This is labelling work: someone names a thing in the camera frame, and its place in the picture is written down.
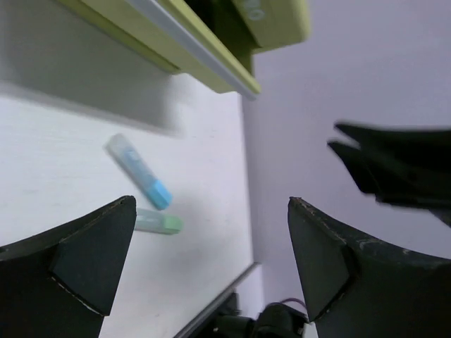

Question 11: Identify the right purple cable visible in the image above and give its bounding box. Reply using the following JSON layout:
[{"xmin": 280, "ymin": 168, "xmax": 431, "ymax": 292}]
[{"xmin": 278, "ymin": 297, "xmax": 306, "ymax": 311}]

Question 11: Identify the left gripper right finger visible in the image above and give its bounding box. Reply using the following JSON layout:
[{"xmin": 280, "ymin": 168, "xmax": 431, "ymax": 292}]
[{"xmin": 288, "ymin": 197, "xmax": 450, "ymax": 337}]

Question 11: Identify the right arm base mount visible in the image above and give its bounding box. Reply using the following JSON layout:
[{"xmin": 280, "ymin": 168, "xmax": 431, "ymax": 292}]
[{"xmin": 202, "ymin": 292, "xmax": 309, "ymax": 338}]

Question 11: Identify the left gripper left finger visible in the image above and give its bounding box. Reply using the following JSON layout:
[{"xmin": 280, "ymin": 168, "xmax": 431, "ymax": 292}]
[{"xmin": 1, "ymin": 196, "xmax": 137, "ymax": 337}]

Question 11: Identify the green metal drawer cabinet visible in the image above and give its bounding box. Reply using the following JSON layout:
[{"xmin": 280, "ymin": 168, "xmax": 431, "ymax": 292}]
[{"xmin": 186, "ymin": 0, "xmax": 311, "ymax": 73}]

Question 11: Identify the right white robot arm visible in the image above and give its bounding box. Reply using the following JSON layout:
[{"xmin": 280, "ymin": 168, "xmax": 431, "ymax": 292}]
[{"xmin": 328, "ymin": 122, "xmax": 450, "ymax": 225}]

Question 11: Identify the green highlighter pen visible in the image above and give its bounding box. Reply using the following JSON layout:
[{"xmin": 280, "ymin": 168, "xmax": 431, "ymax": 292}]
[{"xmin": 135, "ymin": 208, "xmax": 183, "ymax": 235}]

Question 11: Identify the green cabinet drawer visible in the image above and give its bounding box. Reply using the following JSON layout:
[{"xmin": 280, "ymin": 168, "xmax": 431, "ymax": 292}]
[{"xmin": 62, "ymin": 0, "xmax": 261, "ymax": 99}]

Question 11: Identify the blue highlighter pen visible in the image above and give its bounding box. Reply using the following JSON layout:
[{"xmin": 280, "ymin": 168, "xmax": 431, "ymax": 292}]
[{"xmin": 105, "ymin": 134, "xmax": 173, "ymax": 211}]

